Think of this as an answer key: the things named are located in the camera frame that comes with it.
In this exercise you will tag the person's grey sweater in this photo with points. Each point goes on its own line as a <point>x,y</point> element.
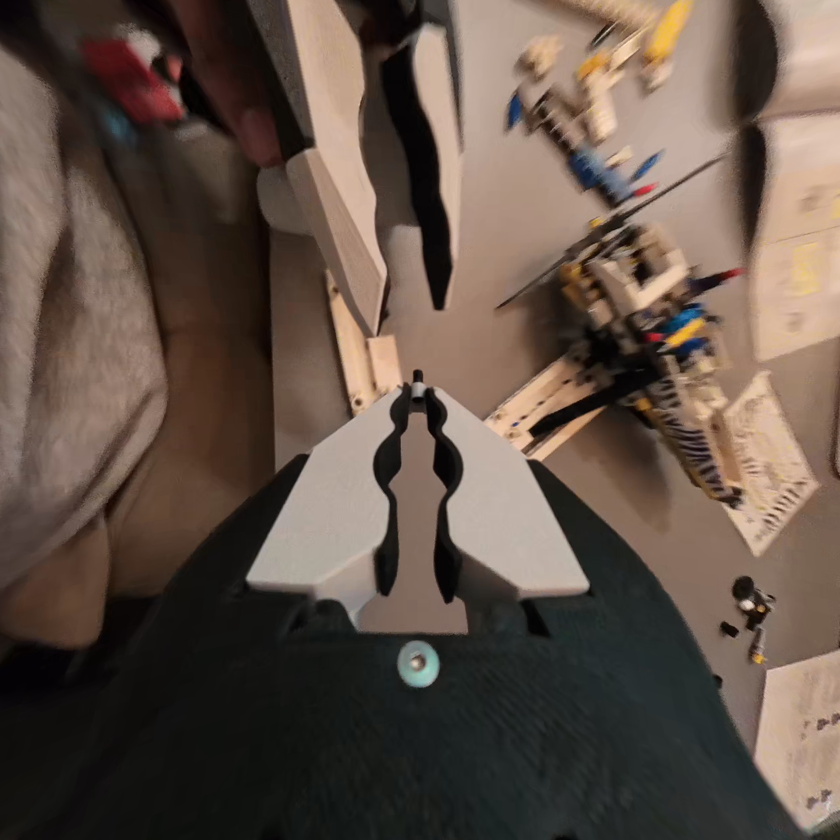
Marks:
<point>65,328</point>

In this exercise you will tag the pile of loose lego pieces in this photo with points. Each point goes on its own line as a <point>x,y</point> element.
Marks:
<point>590,111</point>

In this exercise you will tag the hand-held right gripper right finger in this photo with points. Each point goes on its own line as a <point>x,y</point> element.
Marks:
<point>512,525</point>

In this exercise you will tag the person's left hand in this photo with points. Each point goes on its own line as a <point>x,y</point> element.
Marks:
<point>259,138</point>

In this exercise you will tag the white printed paper sheet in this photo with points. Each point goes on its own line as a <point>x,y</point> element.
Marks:
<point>800,735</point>

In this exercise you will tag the dark lego rotor blade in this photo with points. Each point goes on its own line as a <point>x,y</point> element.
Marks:
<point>751,190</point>
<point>758,59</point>

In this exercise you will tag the white lego beam assembly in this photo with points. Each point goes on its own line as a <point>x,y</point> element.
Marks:
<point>358,367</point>

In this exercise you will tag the white and yellow lego model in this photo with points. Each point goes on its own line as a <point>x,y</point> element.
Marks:
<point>656,315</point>

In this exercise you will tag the grey and black lego pin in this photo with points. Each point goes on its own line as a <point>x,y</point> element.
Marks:
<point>418,392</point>

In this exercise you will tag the lego instruction booklet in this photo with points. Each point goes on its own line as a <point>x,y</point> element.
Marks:
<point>800,282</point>

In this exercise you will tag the black round lego piece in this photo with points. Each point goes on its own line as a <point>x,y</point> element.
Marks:
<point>751,594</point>

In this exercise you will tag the red object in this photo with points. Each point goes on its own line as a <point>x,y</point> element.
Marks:
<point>131,82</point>

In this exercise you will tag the striped sticker sheet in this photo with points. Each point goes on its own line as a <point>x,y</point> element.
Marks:
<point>768,472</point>

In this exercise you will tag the small black lego piece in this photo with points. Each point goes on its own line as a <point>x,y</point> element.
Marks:
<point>728,628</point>

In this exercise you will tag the black and yellow lego pin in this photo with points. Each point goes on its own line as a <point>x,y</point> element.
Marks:
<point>758,646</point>

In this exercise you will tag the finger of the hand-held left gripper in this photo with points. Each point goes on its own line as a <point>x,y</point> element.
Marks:
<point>446,131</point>
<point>328,197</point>

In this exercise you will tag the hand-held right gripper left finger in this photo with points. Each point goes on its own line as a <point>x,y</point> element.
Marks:
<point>321,518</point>

